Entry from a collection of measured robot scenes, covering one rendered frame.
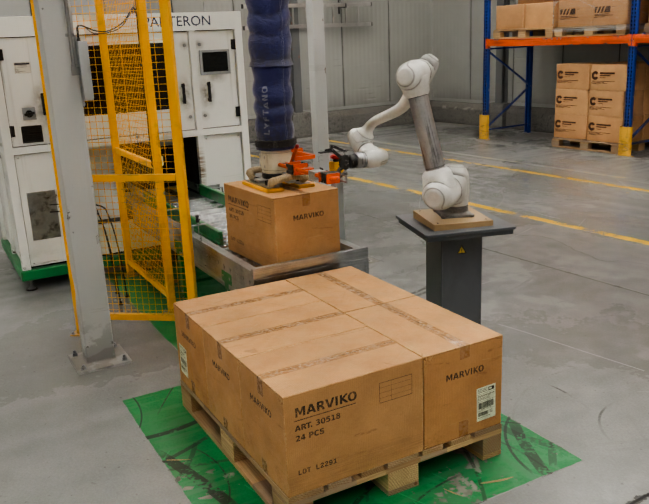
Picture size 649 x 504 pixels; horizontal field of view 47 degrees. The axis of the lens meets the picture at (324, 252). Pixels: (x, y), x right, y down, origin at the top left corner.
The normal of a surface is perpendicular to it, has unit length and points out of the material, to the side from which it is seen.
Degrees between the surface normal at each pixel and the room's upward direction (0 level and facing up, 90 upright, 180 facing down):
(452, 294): 90
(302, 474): 90
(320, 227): 90
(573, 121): 86
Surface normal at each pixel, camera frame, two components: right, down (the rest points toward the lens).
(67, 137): 0.49, 0.22
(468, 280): 0.22, 0.26
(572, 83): -0.84, 0.22
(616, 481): -0.04, -0.96
